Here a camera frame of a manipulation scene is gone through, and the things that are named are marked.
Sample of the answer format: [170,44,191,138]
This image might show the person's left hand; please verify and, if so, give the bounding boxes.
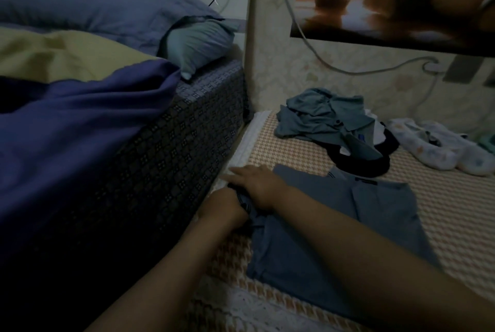
[199,186,250,230]

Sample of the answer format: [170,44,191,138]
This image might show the person's right hand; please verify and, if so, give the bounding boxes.
[219,164,293,213]

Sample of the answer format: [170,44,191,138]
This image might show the black garment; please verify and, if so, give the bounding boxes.
[328,123,402,178]

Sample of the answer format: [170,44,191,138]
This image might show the white polo shirt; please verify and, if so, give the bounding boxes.
[364,112,388,150]

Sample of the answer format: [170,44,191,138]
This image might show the blue polo shirt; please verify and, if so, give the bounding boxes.
[232,164,443,323]

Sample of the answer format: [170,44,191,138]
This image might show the person's right forearm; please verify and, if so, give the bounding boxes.
[274,187,495,332]

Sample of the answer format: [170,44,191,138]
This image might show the person's left forearm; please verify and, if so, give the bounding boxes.
[85,218,237,332]

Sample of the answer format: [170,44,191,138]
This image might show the dark patterned bed cover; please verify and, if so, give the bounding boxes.
[0,57,250,332]

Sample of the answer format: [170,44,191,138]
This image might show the grey-green pillow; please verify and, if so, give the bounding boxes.
[162,19,239,82]

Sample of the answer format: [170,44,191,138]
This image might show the blue folded blanket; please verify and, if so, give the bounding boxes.
[0,57,183,267]

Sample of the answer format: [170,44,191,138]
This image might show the yellow-green cushion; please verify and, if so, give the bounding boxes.
[0,27,159,85]

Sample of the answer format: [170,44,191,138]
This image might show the teal round bunny lamp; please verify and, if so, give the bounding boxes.
[475,131,495,155]

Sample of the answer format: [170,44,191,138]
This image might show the long white cable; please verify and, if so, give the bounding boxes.
[271,0,446,76]

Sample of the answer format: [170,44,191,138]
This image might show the white wall plug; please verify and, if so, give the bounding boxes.
[421,59,447,75]

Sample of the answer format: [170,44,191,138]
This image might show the grey wall socket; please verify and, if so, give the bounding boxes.
[442,53,492,85]

